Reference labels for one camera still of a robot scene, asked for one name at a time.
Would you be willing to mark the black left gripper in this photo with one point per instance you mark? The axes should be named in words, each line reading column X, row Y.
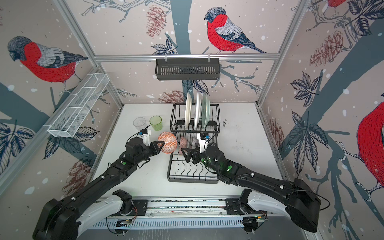
column 155, row 148

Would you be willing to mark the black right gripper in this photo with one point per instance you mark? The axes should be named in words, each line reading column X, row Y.
column 196, row 151

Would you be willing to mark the orange and blue patterned bowl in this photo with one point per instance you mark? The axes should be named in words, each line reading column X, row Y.
column 170, row 140

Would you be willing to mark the green glass tumbler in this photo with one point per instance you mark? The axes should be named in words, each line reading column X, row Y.
column 156, row 122

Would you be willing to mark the clear plastic cup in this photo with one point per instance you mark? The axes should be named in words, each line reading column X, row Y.
column 140, row 123

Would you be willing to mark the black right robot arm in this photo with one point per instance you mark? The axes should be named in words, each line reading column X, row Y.
column 302, row 204

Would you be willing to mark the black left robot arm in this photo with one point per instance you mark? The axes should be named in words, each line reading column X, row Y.
column 60, row 220

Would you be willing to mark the pink floral bowl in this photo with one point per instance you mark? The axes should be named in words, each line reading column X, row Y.
column 183, row 144

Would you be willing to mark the cream plate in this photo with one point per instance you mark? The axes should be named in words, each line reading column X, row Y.
column 188, row 110

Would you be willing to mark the pale green plate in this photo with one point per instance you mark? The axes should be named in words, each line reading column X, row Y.
column 205, row 111

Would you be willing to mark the white patterned plate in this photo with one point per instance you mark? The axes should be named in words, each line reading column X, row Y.
column 197, row 110

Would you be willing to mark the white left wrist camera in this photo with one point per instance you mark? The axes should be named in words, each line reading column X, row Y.
column 145, row 134

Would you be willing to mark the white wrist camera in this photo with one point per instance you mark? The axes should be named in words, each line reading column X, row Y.
column 145, row 134
column 203, row 141

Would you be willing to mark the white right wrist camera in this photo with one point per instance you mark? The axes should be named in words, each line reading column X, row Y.
column 203, row 141

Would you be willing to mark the black wire dish rack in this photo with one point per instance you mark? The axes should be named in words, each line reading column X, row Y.
column 180, row 170

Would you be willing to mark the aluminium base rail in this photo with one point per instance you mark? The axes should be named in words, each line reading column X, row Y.
column 167, row 214

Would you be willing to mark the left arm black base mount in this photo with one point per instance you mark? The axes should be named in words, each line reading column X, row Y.
column 130, row 206

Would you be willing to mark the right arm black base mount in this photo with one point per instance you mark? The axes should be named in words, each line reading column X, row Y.
column 240, row 205

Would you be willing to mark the black hanging wall basket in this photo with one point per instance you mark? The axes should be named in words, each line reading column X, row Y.
column 187, row 69

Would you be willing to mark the white mesh wall shelf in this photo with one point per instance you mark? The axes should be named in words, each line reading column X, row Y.
column 71, row 118

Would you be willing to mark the horizontal aluminium frame bar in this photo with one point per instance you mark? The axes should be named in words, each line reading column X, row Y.
column 149, row 58

